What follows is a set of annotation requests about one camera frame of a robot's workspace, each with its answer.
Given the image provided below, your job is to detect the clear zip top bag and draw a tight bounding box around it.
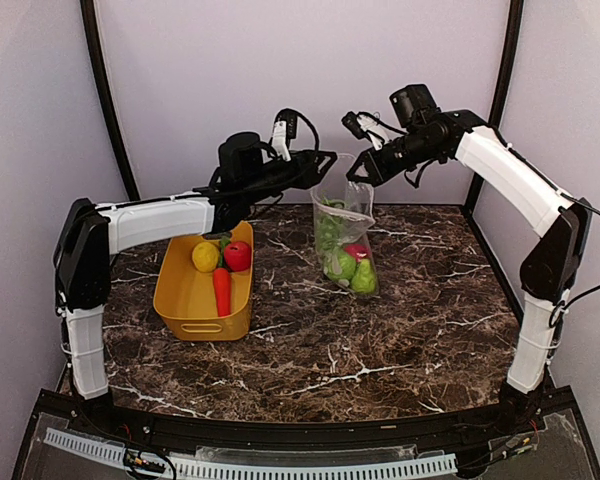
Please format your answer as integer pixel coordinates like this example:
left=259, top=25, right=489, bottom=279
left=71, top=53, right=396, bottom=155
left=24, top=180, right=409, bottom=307
left=310, top=153, right=379, bottom=296

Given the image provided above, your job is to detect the black front rail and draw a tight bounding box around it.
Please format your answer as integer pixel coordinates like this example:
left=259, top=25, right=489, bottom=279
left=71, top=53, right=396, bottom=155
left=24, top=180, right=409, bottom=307
left=39, top=399, right=576, bottom=456

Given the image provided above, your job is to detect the red apple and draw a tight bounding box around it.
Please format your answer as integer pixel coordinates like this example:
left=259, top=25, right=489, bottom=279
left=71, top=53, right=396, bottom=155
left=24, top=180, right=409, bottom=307
left=223, top=241, right=252, bottom=272

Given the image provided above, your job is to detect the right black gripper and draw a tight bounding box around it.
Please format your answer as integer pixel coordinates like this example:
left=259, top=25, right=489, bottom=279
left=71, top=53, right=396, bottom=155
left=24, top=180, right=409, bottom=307
left=346, top=128, right=442, bottom=186

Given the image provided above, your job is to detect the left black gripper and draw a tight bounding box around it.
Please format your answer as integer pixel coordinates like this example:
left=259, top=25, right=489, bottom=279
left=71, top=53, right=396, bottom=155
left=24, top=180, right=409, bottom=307
left=244, top=149, right=339, bottom=204

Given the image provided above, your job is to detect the green cabbage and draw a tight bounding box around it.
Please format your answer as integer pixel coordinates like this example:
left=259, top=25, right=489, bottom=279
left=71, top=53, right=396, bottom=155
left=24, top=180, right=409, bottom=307
left=350, top=258, right=377, bottom=294
left=325, top=250, right=357, bottom=281

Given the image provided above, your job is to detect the black frame post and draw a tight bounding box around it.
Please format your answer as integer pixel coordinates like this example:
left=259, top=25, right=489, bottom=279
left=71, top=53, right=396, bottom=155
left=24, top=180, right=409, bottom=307
left=463, top=0, right=525, bottom=206
left=79, top=0, right=140, bottom=201

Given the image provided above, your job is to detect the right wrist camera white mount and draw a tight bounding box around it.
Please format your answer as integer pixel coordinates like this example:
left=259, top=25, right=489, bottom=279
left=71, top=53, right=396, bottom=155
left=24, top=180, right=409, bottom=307
left=341, top=111, right=390, bottom=151

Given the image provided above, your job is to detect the green grapes bunch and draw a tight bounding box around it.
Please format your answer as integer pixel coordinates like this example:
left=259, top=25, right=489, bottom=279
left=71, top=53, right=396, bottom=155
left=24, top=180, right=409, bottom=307
left=314, top=198, right=345, bottom=255

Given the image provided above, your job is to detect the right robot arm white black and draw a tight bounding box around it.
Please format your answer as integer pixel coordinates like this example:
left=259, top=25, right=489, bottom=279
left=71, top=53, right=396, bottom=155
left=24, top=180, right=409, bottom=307
left=341, top=84, right=598, bottom=434

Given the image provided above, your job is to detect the left black frame post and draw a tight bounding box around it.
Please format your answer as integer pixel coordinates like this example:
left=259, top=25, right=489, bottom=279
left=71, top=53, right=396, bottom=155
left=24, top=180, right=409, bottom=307
left=79, top=0, right=140, bottom=201

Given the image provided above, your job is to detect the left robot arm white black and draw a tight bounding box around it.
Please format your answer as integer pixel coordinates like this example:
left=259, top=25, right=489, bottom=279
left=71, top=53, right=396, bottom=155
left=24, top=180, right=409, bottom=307
left=53, top=132, right=337, bottom=436

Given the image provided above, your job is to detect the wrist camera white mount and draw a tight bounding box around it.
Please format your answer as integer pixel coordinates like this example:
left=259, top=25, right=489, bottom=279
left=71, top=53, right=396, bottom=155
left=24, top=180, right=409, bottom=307
left=270, top=108, right=299, bottom=162
left=341, top=111, right=390, bottom=151

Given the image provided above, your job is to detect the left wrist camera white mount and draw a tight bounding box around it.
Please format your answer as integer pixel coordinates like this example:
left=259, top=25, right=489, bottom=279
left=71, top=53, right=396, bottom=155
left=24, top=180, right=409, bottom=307
left=270, top=108, right=299, bottom=162

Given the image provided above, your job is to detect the white slotted cable duct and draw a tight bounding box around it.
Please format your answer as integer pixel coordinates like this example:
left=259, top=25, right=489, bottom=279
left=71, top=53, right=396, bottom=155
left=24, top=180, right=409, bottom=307
left=43, top=427, right=458, bottom=480

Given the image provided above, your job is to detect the yellow lemon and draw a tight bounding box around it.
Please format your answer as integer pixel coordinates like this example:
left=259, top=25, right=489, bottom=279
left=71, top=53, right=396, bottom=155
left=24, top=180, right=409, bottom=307
left=191, top=241, right=220, bottom=273

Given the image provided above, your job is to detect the red tomato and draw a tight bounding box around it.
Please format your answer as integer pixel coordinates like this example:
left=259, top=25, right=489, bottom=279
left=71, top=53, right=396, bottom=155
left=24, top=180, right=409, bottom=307
left=343, top=244, right=371, bottom=262

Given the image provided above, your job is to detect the right black frame post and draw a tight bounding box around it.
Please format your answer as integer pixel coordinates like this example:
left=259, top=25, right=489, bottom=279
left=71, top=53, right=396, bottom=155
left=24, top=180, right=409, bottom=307
left=463, top=0, right=525, bottom=206

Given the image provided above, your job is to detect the yellow plastic basket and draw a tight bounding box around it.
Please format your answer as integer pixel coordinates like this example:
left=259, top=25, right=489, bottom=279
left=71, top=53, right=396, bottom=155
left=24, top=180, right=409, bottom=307
left=153, top=236, right=253, bottom=341

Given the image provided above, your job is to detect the orange carrot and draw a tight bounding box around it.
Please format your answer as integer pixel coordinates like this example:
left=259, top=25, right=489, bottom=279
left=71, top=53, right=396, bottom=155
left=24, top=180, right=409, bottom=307
left=213, top=267, right=231, bottom=317

